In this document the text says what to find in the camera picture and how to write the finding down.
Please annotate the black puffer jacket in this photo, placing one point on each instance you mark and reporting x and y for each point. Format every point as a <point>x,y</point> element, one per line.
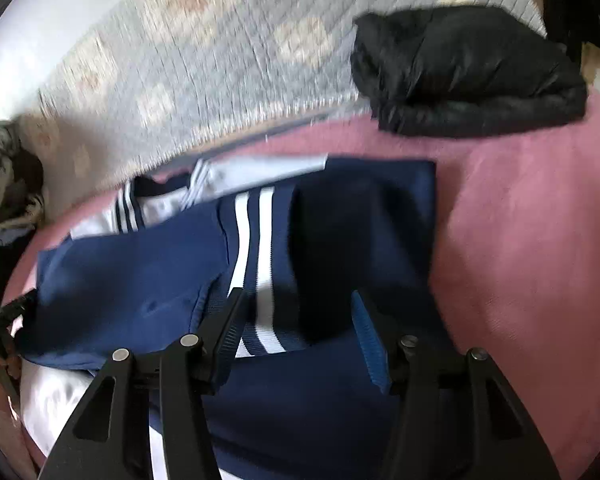
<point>465,70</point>

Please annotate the white and navy striped jacket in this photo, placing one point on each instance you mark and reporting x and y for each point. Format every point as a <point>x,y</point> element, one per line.
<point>130,280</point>

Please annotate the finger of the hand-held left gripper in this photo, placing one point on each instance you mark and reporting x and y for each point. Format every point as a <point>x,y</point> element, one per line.
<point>2,327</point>

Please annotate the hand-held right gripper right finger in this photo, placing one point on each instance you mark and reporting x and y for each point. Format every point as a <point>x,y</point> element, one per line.
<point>372,345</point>

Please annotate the blue-grey garment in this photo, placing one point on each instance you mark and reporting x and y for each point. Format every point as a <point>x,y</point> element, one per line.
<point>2,247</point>

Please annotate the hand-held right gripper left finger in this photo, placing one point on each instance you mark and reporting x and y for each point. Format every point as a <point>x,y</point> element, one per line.
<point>227,340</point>

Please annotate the dark clothes pile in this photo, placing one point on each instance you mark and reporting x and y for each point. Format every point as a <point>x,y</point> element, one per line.
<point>27,180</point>

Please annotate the grey quilted floral cover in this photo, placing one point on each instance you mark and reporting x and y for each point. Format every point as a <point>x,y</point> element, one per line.
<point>220,50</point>

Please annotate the pink blanket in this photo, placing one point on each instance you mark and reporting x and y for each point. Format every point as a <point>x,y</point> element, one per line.
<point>520,220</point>

